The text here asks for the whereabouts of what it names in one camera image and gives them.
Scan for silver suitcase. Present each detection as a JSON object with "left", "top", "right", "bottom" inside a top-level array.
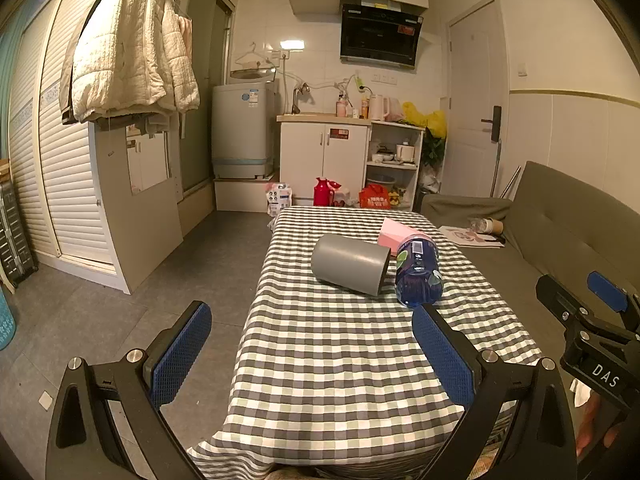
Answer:
[{"left": 0, "top": 180, "right": 39, "bottom": 289}]

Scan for white shutter wardrobe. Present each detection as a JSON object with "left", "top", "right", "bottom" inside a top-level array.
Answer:
[{"left": 7, "top": 0, "right": 132, "bottom": 295}]

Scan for grey cup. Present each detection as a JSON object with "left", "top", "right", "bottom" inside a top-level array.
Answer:
[{"left": 311, "top": 234, "right": 392, "bottom": 297}]

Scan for teal basket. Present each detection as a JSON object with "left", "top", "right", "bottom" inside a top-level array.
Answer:
[{"left": 0, "top": 285, "right": 13, "bottom": 352}]

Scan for white tissue pack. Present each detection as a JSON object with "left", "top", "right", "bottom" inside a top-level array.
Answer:
[{"left": 265, "top": 182, "right": 294, "bottom": 217}]

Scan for person's right hand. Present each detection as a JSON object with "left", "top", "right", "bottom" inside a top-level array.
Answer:
[{"left": 574, "top": 391, "right": 632, "bottom": 461}]

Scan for checkered tablecloth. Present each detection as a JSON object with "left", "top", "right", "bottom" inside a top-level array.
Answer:
[{"left": 186, "top": 205, "right": 544, "bottom": 480}]

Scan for white open shelf unit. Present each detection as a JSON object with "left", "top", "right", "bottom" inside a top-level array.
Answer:
[{"left": 362, "top": 120, "right": 426, "bottom": 213}]

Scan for white door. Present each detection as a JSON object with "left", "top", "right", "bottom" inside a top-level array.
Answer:
[{"left": 442, "top": 0, "right": 503, "bottom": 200}]

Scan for pink garment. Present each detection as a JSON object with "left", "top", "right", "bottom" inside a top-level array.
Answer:
[{"left": 174, "top": 12, "right": 194, "bottom": 57}]

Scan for frosted glass door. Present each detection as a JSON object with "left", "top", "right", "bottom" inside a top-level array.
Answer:
[{"left": 181, "top": 0, "right": 236, "bottom": 197}]

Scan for white platform box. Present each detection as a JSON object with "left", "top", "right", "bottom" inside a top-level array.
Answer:
[{"left": 214, "top": 175, "right": 278, "bottom": 212}]

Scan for mop stick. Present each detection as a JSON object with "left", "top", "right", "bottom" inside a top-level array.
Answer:
[{"left": 491, "top": 141, "right": 503, "bottom": 199}]

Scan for white printed paper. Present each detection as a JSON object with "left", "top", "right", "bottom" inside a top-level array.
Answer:
[{"left": 439, "top": 225, "right": 507, "bottom": 250}]

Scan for metal faucet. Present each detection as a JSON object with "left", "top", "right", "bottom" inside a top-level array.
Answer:
[{"left": 291, "top": 85, "right": 311, "bottom": 116}]

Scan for white padded jacket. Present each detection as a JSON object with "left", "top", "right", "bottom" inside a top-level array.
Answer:
[{"left": 59, "top": 0, "right": 201, "bottom": 123}]

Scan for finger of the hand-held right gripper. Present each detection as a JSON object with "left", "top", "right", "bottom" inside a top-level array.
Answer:
[
  {"left": 587, "top": 271, "right": 640, "bottom": 335},
  {"left": 536, "top": 274, "right": 597, "bottom": 330}
]

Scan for washing machine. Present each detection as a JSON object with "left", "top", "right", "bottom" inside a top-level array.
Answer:
[{"left": 211, "top": 67, "right": 279, "bottom": 180}]

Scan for white sink cabinet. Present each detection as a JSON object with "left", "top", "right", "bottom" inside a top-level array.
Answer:
[{"left": 277, "top": 114, "right": 372, "bottom": 207}]

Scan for clothes hanger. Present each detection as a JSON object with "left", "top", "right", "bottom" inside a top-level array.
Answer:
[{"left": 235, "top": 42, "right": 273, "bottom": 69}]

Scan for yellow plastic bag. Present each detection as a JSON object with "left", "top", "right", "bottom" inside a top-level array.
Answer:
[{"left": 402, "top": 101, "right": 447, "bottom": 140}]

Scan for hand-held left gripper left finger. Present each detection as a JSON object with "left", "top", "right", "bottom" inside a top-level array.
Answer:
[{"left": 46, "top": 300, "right": 213, "bottom": 480}]

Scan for dark blue snack canister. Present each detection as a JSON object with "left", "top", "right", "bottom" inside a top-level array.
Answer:
[{"left": 395, "top": 232, "right": 445, "bottom": 309}]

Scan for grey-green sofa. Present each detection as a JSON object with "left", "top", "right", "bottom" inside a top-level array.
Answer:
[{"left": 420, "top": 161, "right": 640, "bottom": 411}]

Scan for red shopping bag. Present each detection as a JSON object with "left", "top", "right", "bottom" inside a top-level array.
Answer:
[{"left": 359, "top": 184, "right": 392, "bottom": 210}]

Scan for black door handle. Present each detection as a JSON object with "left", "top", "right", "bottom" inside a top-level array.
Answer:
[{"left": 481, "top": 105, "right": 502, "bottom": 142}]

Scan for black range hood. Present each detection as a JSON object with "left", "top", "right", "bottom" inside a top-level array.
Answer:
[{"left": 340, "top": 0, "right": 425, "bottom": 68}]

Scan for white electric kettle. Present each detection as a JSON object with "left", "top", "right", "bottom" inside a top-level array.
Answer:
[{"left": 368, "top": 94, "right": 391, "bottom": 122}]

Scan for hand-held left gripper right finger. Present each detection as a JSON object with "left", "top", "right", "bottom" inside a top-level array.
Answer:
[{"left": 412, "top": 304, "right": 578, "bottom": 480}]

